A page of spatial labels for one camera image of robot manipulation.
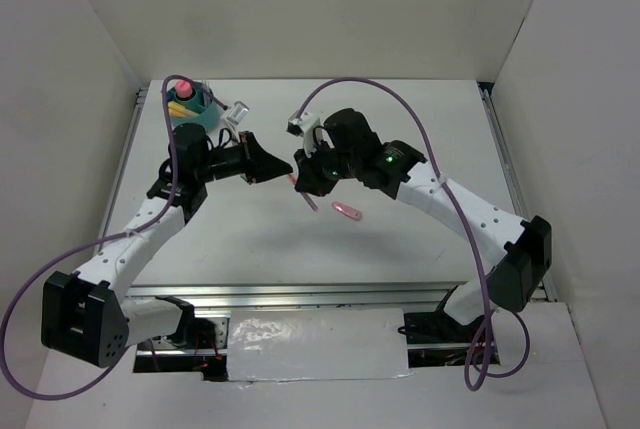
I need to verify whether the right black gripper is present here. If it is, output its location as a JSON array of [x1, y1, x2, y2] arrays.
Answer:
[[293, 136, 360, 197]]

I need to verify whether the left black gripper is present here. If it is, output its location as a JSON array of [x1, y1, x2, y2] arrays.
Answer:
[[196, 131, 293, 184]]

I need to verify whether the pink purple pen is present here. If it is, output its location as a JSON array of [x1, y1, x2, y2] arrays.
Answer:
[[288, 174, 319, 212]]

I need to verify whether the pink clear highlighter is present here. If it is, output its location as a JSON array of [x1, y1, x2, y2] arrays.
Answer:
[[331, 201, 363, 221]]

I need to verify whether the yellow highlighter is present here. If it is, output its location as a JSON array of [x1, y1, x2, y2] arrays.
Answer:
[[168, 101, 198, 118]]

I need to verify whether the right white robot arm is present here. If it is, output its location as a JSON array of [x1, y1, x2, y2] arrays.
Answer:
[[287, 108, 552, 341]]

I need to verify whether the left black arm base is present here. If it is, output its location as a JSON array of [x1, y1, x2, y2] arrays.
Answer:
[[133, 296, 230, 382]]

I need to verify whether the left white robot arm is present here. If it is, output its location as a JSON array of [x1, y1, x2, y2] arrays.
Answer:
[[41, 123, 293, 368]]

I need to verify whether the teal round compartment container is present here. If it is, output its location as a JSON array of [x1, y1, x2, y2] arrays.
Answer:
[[167, 82, 220, 132]]

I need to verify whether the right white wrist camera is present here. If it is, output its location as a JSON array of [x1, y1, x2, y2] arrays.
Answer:
[[287, 112, 323, 158]]

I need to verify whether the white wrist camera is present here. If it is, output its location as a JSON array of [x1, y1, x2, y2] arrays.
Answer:
[[221, 101, 250, 129], [287, 112, 323, 158]]

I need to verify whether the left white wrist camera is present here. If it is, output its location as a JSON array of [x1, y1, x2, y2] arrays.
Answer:
[[221, 101, 250, 129]]

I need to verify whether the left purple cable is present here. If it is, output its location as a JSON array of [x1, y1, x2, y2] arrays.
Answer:
[[0, 73, 231, 400]]

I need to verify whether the purple cable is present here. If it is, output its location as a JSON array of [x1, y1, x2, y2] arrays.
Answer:
[[0, 73, 231, 400], [294, 77, 531, 393]]

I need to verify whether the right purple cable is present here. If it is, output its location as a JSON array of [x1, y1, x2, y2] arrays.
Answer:
[[294, 77, 531, 393]]

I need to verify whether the aluminium front rail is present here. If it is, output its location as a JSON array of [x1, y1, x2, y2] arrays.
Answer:
[[128, 282, 457, 311]]

